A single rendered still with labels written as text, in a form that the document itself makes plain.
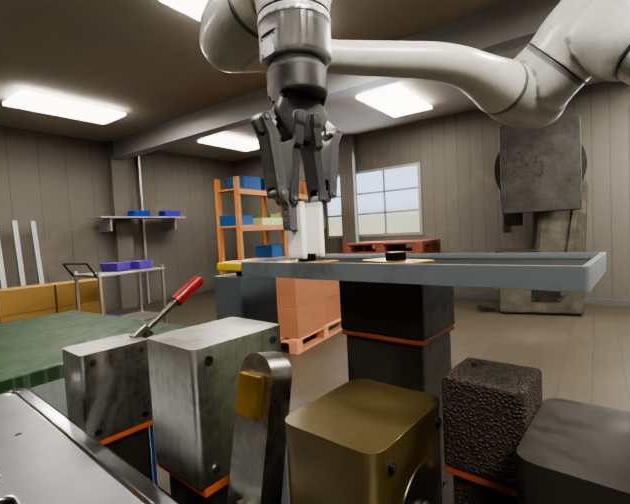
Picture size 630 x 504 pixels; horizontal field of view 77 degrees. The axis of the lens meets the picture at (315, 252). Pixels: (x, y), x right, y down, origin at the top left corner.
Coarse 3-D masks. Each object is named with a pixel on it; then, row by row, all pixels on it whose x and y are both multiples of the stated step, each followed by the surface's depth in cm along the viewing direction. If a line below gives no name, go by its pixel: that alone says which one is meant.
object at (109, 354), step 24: (120, 336) 58; (72, 360) 51; (96, 360) 50; (120, 360) 53; (144, 360) 55; (72, 384) 51; (96, 384) 50; (120, 384) 53; (144, 384) 55; (72, 408) 52; (96, 408) 50; (120, 408) 53; (144, 408) 55; (96, 432) 50; (120, 432) 53; (144, 432) 56; (120, 456) 53; (144, 456) 56
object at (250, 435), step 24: (264, 360) 29; (240, 384) 29; (264, 384) 29; (288, 384) 30; (240, 408) 29; (264, 408) 28; (288, 408) 30; (240, 432) 30; (264, 432) 28; (240, 456) 29; (264, 456) 28; (240, 480) 29; (264, 480) 28
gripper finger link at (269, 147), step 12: (252, 120) 45; (264, 120) 44; (276, 132) 45; (264, 144) 46; (276, 144) 45; (264, 156) 46; (276, 156) 45; (264, 168) 47; (276, 168) 45; (264, 180) 47; (276, 180) 45; (276, 192) 46
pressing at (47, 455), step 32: (0, 416) 47; (32, 416) 46; (64, 416) 45; (0, 448) 39; (32, 448) 39; (64, 448) 39; (96, 448) 38; (0, 480) 34; (32, 480) 34; (64, 480) 33; (96, 480) 33; (128, 480) 32
